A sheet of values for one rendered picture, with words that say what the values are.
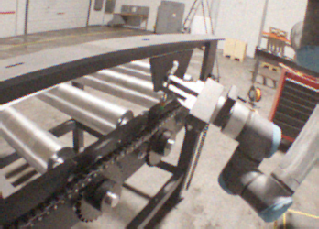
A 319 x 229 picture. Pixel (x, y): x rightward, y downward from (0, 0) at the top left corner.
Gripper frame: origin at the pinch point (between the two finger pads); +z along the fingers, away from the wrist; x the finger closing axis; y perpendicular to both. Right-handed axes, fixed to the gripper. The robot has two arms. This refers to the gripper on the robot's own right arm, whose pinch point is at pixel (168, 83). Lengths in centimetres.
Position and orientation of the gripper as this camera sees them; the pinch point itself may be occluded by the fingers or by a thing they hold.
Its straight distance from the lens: 60.8
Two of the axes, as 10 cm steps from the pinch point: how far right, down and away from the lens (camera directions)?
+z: -8.7, -4.7, 1.6
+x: 4.8, -7.1, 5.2
